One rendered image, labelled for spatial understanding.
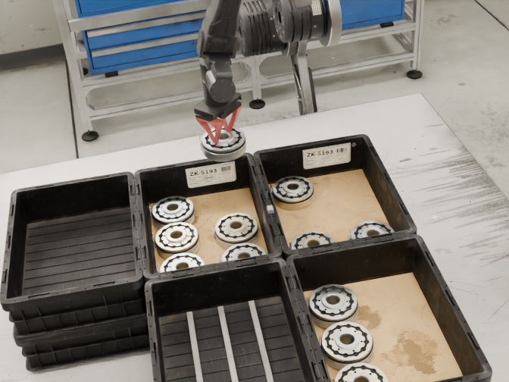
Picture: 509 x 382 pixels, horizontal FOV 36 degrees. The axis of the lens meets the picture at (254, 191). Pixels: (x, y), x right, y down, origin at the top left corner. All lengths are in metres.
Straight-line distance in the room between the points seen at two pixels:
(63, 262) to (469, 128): 2.33
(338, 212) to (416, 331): 0.41
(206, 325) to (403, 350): 0.41
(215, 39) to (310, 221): 0.51
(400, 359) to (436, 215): 0.63
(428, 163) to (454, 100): 1.66
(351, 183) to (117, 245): 0.61
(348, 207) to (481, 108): 2.04
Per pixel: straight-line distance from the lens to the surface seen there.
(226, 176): 2.01
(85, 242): 1.97
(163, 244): 1.86
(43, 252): 1.97
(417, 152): 2.38
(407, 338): 1.67
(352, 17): 3.88
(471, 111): 3.90
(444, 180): 2.28
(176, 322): 1.72
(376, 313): 1.71
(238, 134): 1.87
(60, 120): 4.08
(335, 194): 2.01
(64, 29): 3.62
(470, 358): 1.56
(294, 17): 2.11
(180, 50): 3.73
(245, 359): 1.63
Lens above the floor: 2.07
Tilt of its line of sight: 38 degrees down
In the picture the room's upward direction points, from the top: 5 degrees counter-clockwise
